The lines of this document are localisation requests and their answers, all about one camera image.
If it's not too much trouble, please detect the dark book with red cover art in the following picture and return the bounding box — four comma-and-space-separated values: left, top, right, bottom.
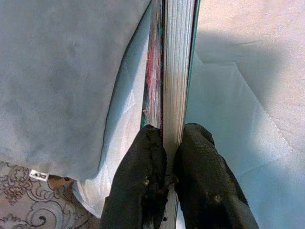
140, 0, 202, 229

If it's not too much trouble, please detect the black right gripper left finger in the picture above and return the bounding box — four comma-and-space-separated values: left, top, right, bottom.
100, 124, 178, 229

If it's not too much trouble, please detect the white quilted mattress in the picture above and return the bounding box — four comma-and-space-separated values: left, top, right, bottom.
71, 0, 305, 229

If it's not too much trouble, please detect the grey pillow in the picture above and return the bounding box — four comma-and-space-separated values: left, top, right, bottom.
0, 0, 153, 182

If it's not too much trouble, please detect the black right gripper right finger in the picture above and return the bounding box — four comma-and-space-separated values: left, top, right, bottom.
173, 123, 259, 229

